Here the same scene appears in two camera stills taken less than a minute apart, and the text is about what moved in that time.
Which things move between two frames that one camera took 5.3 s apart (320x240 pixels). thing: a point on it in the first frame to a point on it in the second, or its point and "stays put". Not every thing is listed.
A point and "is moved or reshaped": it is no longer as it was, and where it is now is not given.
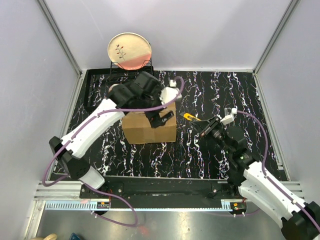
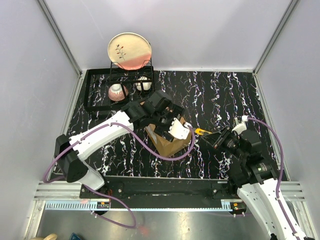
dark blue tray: [74, 236] stays put
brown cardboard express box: [137, 128] is moved or reshaped
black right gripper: [204, 128] to [217, 139]
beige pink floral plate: [129, 51] stays put
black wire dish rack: [98, 82] stays put
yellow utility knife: [189, 117] is moved or reshaped
